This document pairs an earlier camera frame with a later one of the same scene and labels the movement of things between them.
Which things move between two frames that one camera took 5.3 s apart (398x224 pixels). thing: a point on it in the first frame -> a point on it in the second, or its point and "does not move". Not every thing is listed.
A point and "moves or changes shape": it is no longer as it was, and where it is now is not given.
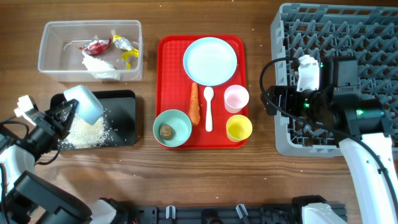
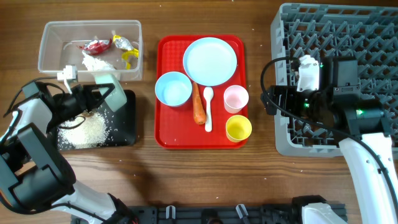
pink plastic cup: [236, 98] does not move
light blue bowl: [88, 107] moves or changes shape
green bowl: [172, 128] -> [116, 98]
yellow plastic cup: [239, 127] does not move
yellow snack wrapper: [123, 43] does not move
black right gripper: [288, 93] does not move
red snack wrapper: [96, 47] does not move
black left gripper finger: [52, 114] -> [84, 89]
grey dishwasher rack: [367, 33] does not move
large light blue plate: [209, 61] does not move
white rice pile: [84, 135] does not move
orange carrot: [194, 110] moves or changes shape
